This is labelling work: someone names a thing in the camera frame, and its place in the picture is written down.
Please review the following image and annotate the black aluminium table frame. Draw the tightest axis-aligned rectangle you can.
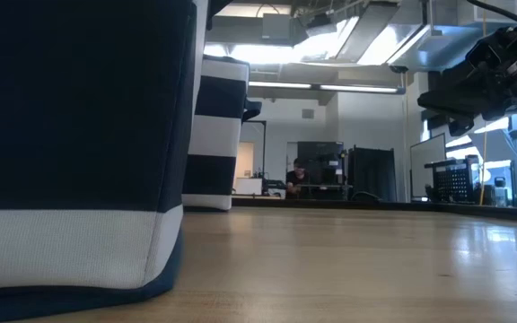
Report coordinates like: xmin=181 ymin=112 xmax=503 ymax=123
xmin=231 ymin=196 xmax=517 ymax=224

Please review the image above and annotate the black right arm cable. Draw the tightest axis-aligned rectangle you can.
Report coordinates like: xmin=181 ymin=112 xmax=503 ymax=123
xmin=464 ymin=0 xmax=517 ymax=24

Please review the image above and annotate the black door frame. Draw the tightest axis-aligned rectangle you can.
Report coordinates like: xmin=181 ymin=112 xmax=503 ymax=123
xmin=233 ymin=119 xmax=268 ymax=196

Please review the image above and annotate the long ceiling light fixture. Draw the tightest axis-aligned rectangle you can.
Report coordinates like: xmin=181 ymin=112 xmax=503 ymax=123
xmin=245 ymin=80 xmax=407 ymax=96

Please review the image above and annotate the navy white striped fabric bin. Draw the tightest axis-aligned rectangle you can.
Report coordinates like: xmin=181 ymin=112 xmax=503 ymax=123
xmin=0 ymin=0 xmax=197 ymax=323
xmin=181 ymin=54 xmax=263 ymax=212

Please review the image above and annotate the water bottle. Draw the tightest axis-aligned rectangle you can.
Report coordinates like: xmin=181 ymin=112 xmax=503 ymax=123
xmin=493 ymin=176 xmax=510 ymax=208

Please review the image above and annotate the grey ceiling box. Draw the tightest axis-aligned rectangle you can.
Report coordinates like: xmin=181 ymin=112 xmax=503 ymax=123
xmin=261 ymin=13 xmax=293 ymax=42

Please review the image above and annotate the black perforated crate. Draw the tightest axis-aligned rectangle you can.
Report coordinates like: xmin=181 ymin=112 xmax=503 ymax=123
xmin=423 ymin=154 xmax=483 ymax=205

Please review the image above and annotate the metal ceiling panel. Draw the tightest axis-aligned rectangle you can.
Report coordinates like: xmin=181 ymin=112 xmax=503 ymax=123
xmin=332 ymin=2 xmax=401 ymax=64

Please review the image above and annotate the metal air duct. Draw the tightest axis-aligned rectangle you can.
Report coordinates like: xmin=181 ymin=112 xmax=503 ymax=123
xmin=386 ymin=0 xmax=517 ymax=74

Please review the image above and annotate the person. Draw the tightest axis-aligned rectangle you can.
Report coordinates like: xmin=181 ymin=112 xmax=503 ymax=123
xmin=285 ymin=156 xmax=313 ymax=201

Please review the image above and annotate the black panel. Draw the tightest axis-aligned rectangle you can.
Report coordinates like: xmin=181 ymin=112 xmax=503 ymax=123
xmin=346 ymin=145 xmax=398 ymax=203

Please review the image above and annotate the whiteboard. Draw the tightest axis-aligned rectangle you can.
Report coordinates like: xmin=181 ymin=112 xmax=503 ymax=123
xmin=409 ymin=133 xmax=447 ymax=202

